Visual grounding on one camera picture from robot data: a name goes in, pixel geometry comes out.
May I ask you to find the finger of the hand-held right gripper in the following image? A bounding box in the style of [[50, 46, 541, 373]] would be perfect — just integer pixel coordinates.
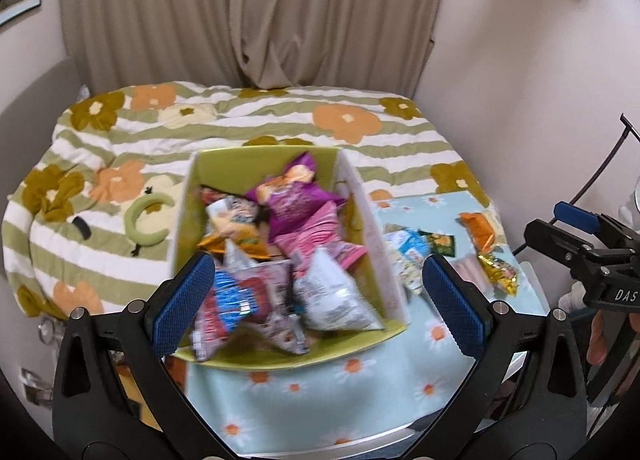
[[524, 219, 608, 271], [553, 202, 640, 251]]

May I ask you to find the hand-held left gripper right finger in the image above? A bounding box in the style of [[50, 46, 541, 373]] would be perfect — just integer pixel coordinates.
[[409, 254, 588, 460]]

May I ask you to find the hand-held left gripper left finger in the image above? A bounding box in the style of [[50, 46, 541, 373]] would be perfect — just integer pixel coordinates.
[[52, 251, 236, 460]]

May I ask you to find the blue red snack packet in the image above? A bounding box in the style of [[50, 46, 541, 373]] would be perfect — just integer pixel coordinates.
[[192, 267, 281, 363]]

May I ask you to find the orange yellow chip packet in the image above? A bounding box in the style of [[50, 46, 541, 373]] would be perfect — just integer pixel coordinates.
[[196, 186, 268, 261]]

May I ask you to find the white blue snack packet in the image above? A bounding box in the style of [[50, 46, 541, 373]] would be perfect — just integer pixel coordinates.
[[292, 246, 386, 331]]

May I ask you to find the green cardboard box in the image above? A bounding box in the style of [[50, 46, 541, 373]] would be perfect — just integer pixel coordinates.
[[170, 146, 411, 372]]

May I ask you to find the purple snack packet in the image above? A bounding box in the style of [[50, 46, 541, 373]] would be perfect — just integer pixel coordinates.
[[244, 152, 347, 243]]

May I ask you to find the person's right hand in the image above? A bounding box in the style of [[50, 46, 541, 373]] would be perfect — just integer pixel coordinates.
[[587, 311, 640, 367]]

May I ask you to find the pale pink snack packet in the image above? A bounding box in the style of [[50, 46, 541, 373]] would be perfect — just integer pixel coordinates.
[[450, 260, 488, 293]]

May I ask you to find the yellow candy packet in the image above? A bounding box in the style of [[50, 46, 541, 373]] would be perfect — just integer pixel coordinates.
[[475, 250, 521, 297]]

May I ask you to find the dark green snack packet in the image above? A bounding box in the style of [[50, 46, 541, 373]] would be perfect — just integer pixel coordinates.
[[419, 231, 458, 258]]

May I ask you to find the blue yellow snack packet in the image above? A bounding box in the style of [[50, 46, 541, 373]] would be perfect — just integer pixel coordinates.
[[384, 225, 432, 295]]

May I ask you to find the orange snack packet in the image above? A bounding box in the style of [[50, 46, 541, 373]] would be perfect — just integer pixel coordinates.
[[459, 212, 497, 247]]

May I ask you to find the green curved plush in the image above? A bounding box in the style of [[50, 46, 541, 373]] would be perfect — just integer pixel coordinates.
[[124, 192, 177, 247]]

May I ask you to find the daisy print blue tablecloth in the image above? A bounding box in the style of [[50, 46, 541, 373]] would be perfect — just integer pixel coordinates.
[[185, 192, 546, 457]]

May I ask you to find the clear glass jar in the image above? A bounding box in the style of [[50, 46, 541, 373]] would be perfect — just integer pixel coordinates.
[[36, 317, 57, 347]]

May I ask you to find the striped floral blanket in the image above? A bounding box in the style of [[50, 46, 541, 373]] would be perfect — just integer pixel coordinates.
[[2, 81, 508, 321]]

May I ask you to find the grey bed headboard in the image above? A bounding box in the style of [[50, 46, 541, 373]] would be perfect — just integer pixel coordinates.
[[0, 57, 83, 153]]

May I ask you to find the beige curtain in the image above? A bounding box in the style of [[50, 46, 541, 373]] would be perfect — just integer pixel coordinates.
[[60, 0, 453, 90]]

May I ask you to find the black thin cable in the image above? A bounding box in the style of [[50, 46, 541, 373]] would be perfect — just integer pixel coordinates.
[[565, 114, 640, 208]]

